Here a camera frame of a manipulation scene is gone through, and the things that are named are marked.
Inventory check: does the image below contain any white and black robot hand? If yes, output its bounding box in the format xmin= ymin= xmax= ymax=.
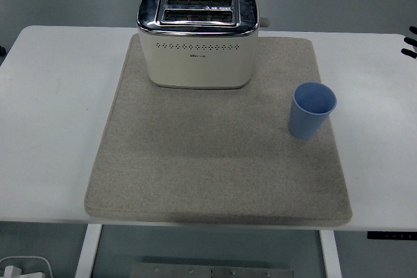
xmin=400 ymin=25 xmax=417 ymax=61

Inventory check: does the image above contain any blue ribbed plastic cup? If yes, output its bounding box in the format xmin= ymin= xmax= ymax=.
xmin=288 ymin=81 xmax=338 ymax=140

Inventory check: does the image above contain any black table control panel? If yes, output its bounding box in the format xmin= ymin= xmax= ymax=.
xmin=367 ymin=231 xmax=417 ymax=240

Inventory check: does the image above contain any cream and chrome toaster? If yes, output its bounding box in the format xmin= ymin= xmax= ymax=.
xmin=136 ymin=0 xmax=271 ymax=90

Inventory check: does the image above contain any white table leg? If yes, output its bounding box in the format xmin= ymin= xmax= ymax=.
xmin=318 ymin=229 xmax=343 ymax=278
xmin=74 ymin=224 xmax=104 ymax=278

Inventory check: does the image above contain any beige fabric table mat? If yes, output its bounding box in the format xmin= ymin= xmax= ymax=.
xmin=83 ymin=35 xmax=353 ymax=227

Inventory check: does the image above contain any grey metal plate with screws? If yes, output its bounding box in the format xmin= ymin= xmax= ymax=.
xmin=129 ymin=262 xmax=296 ymax=278

